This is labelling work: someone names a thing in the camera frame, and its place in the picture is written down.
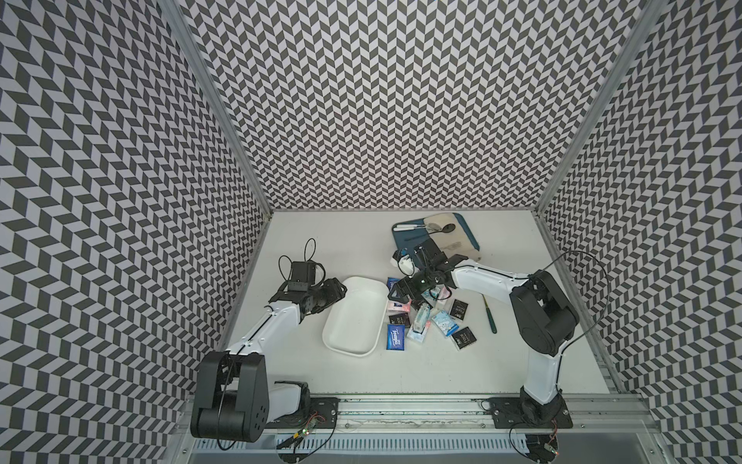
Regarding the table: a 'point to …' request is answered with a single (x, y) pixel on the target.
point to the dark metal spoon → (447, 228)
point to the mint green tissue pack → (422, 316)
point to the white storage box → (354, 324)
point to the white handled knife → (408, 228)
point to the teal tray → (408, 235)
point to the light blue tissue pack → (445, 322)
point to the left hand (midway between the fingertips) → (340, 293)
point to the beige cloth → (456, 242)
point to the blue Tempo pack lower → (396, 337)
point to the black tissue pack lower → (464, 337)
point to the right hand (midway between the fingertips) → (399, 294)
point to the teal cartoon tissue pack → (431, 295)
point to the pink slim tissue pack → (443, 292)
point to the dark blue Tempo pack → (390, 281)
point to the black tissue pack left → (402, 318)
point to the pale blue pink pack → (416, 335)
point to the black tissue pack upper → (459, 309)
